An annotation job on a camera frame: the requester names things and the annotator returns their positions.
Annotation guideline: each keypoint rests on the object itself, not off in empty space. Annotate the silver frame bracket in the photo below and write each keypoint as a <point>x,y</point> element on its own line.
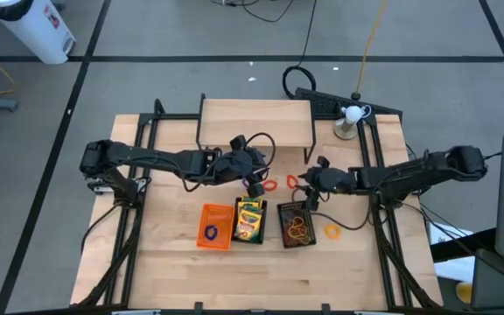
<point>379,312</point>
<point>136,312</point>

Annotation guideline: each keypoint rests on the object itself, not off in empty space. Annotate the wooden shelf riser black legs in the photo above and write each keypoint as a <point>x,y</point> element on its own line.
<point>256,118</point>

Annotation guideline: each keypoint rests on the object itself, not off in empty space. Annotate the black plastic basket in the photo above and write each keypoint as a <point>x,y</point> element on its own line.
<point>265,219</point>
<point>283,207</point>

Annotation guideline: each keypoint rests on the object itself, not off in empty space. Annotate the black mesh panel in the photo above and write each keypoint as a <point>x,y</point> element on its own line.
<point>322,102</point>

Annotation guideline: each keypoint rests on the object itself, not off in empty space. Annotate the dark grey box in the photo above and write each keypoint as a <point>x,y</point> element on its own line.
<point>497,284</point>

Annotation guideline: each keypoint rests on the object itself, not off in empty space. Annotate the white paper sheet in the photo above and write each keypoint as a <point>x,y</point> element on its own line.
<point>453,271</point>

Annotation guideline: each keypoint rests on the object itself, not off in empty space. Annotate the small yellow object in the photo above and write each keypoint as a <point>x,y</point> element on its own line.
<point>465,293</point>

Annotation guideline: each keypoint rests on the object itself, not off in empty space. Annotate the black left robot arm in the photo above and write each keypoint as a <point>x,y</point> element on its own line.
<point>147,159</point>

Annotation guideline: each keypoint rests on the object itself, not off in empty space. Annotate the orange plastic basket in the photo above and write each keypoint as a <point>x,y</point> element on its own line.
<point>223,214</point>

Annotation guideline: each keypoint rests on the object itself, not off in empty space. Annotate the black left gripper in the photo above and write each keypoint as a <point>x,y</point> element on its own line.
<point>236,164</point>

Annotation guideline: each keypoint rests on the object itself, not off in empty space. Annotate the black metal table frame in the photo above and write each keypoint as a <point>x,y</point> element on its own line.
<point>169,116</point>

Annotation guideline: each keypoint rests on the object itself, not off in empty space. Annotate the white cylindrical bin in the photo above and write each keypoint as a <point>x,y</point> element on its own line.
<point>37,35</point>

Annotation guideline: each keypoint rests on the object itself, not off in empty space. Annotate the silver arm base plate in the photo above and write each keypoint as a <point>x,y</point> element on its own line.
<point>100,190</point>

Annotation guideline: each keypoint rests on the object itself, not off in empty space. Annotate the yellow spiral coil wristband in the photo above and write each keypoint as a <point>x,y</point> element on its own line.
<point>326,232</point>

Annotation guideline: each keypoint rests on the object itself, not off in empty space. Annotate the orange spiral coil wristband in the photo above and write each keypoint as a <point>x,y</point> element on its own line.
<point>275,185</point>
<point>289,181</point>

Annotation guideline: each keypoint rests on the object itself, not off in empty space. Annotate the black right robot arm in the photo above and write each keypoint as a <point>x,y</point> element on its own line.
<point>409,172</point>

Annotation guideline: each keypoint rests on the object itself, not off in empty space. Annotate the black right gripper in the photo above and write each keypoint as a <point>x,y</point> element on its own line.
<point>333,180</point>

